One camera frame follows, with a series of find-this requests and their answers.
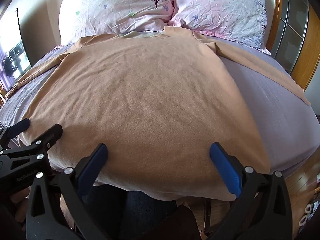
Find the pink pillow with flower print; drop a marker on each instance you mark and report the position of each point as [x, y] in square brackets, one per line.
[220, 7]

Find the wooden headboard with glass panels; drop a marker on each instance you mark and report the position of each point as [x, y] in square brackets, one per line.
[312, 55]

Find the person's leg in blue jeans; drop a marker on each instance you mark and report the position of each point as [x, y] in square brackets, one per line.
[140, 210]

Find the pink pillow with tree print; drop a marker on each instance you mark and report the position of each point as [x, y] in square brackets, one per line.
[112, 10]

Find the dark hanging clothes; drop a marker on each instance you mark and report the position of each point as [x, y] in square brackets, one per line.
[8, 66]

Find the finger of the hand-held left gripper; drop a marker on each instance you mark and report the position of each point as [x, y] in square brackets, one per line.
[17, 127]
[51, 133]

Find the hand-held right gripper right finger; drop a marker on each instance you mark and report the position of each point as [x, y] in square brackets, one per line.
[226, 166]

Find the white object on floor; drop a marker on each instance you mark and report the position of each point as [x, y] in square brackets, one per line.
[308, 212]

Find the pale green cloth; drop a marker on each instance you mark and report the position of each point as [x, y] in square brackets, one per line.
[136, 34]

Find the tan long-sleeved shirt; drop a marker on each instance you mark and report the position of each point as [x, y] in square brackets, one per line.
[150, 92]

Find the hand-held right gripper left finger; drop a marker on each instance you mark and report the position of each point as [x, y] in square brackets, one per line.
[88, 167]

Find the window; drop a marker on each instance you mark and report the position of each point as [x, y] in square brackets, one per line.
[15, 55]

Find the purple bed sheet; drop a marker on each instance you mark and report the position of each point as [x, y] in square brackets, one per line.
[270, 100]

